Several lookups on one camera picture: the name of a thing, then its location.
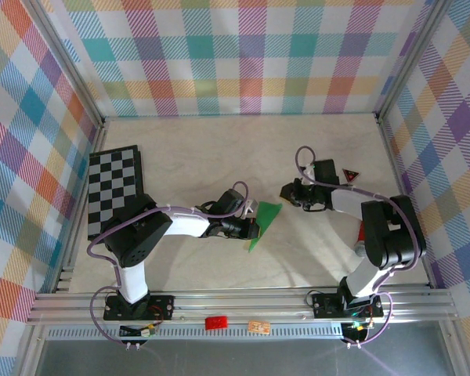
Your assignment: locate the green paper sheet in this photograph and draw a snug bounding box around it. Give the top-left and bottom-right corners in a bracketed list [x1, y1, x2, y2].
[246, 200, 284, 255]

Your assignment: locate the red cylinder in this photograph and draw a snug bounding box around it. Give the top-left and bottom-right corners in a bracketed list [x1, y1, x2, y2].
[354, 219, 366, 258]

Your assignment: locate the red plastic block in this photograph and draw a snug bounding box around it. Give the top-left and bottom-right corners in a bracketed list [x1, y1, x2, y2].
[204, 315, 229, 331]

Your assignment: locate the black grey chessboard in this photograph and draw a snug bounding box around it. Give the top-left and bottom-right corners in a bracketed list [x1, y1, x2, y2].
[86, 144, 147, 243]

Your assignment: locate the wide aluminium base rail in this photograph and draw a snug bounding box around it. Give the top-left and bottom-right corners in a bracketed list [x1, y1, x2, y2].
[26, 288, 458, 326]

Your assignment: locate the aluminium side rail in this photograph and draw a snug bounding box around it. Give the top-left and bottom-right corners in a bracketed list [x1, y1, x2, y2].
[51, 119, 109, 294]
[375, 115, 436, 291]

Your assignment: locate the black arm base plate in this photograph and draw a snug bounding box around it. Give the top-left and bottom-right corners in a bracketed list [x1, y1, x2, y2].
[103, 294, 176, 323]
[311, 291, 385, 319]

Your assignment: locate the grey slotted cable duct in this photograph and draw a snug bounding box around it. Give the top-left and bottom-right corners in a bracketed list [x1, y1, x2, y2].
[45, 324, 348, 342]

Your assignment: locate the purple cable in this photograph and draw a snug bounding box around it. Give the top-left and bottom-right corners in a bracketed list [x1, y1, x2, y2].
[88, 179, 250, 349]
[295, 146, 420, 349]

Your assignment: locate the aluminium frame post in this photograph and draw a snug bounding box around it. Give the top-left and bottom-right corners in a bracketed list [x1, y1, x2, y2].
[373, 0, 454, 123]
[21, 0, 107, 130]

